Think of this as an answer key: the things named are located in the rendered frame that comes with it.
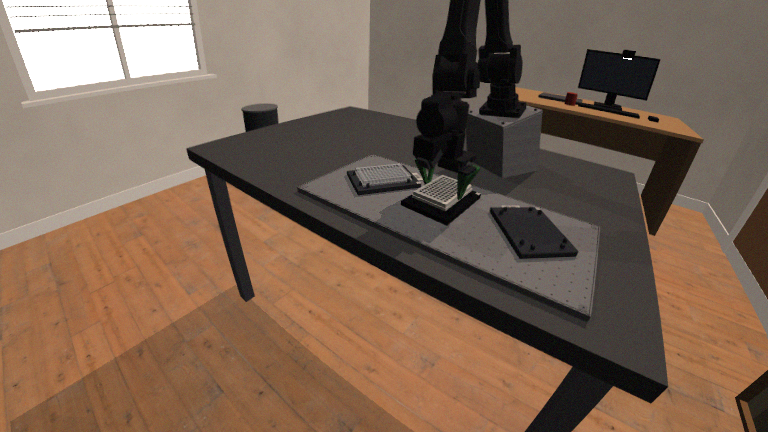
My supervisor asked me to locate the white well plate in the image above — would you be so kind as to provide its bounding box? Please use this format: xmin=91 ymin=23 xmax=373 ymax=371
xmin=412 ymin=175 xmax=473 ymax=211
xmin=355 ymin=164 xmax=412 ymax=187

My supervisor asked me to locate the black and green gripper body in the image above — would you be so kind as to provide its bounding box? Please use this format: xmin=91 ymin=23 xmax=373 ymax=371
xmin=438 ymin=150 xmax=477 ymax=176

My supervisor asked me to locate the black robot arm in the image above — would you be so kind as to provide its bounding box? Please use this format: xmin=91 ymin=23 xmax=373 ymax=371
xmin=413 ymin=0 xmax=526 ymax=169

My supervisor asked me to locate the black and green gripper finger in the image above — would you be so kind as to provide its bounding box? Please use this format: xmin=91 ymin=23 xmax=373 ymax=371
xmin=415 ymin=159 xmax=434 ymax=185
xmin=457 ymin=166 xmax=480 ymax=200

